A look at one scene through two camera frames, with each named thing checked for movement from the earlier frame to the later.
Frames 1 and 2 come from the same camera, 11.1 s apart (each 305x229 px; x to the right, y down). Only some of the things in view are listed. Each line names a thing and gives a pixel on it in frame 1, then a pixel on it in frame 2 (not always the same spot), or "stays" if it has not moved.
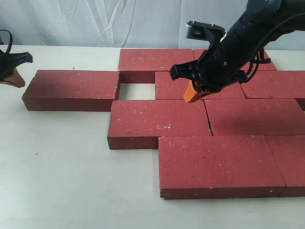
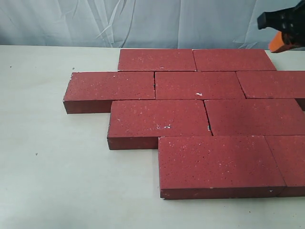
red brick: x=289 y=152 stays
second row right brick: x=275 y=84 stays
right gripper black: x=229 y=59 to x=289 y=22
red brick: x=72 y=90 to x=93 y=92
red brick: x=138 y=124 stays
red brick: x=167 y=88 stays
